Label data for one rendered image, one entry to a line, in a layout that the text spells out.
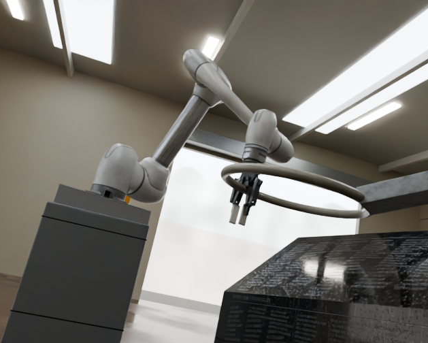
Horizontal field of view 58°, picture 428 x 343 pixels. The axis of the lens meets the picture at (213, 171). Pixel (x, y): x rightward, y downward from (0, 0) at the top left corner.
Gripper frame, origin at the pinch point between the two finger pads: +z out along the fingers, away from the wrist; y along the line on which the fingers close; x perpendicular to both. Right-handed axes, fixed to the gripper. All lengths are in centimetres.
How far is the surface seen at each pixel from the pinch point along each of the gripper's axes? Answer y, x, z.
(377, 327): 66, -17, 21
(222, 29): -321, 161, -291
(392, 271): 63, -8, 9
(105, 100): -642, 141, -224
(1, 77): -719, -35, -197
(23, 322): -43, -47, 56
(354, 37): -183, 275, -304
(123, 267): -33.3, -20.8, 29.6
